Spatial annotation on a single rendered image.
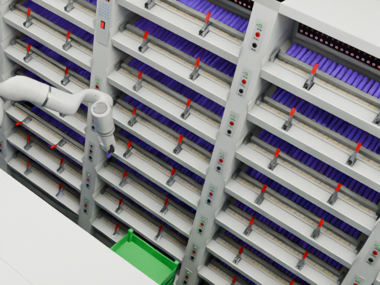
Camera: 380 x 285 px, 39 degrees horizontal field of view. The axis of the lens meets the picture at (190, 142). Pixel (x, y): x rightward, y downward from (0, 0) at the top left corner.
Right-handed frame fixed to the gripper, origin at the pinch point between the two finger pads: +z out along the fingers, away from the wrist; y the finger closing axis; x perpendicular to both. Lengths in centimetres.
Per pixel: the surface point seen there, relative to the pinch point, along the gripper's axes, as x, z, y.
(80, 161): -13.4, 32.5, -19.0
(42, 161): -32, 52, -41
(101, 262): -24, -127, 100
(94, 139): -3.6, 13.6, -15.8
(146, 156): 15.6, 12.1, 5.2
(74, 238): -27, -126, 93
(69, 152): -16.7, 33.0, -26.7
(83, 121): -4.9, 14.1, -29.0
